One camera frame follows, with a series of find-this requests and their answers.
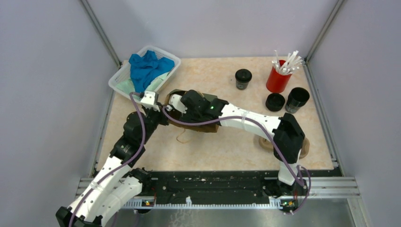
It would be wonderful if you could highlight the green brown paper bag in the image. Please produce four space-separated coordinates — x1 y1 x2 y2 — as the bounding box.
165 89 228 144

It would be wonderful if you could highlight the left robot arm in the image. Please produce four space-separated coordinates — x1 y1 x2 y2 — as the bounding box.
56 104 168 227

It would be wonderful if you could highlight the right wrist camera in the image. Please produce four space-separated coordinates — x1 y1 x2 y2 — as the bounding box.
168 94 187 114

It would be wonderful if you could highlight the light green cloth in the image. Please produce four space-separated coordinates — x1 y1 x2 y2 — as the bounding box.
116 72 170 95

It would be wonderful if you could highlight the black coffee cup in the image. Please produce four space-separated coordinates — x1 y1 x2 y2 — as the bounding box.
235 79 251 90
285 87 310 114

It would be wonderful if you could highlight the black coffee cup lid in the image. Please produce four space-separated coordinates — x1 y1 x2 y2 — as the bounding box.
235 69 252 83

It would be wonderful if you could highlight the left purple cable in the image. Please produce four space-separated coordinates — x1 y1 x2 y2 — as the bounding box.
68 91 147 227

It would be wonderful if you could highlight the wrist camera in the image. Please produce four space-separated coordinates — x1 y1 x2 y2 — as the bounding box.
140 91 160 112
168 94 187 114

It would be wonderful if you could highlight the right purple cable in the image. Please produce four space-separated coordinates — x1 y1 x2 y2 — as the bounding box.
162 105 311 216

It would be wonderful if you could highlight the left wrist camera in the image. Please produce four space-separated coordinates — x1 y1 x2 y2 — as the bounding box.
140 91 160 112

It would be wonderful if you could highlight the red cylindrical straw holder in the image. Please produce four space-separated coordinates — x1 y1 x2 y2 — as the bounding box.
266 66 292 93

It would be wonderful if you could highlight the purple cable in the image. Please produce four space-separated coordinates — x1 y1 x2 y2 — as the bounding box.
162 105 311 216
68 91 147 227

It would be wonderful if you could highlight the blue cloth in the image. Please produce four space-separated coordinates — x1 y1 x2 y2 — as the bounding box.
129 50 175 92

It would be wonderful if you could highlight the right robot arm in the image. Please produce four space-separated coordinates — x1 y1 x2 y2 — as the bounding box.
170 90 305 195

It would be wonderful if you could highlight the stack of black lids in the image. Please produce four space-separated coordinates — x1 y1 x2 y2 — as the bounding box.
265 93 285 112

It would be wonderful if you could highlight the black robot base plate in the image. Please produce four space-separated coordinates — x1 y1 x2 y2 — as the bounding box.
139 170 307 205

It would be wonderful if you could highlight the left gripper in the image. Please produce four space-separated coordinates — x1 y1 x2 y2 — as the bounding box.
139 102 170 145

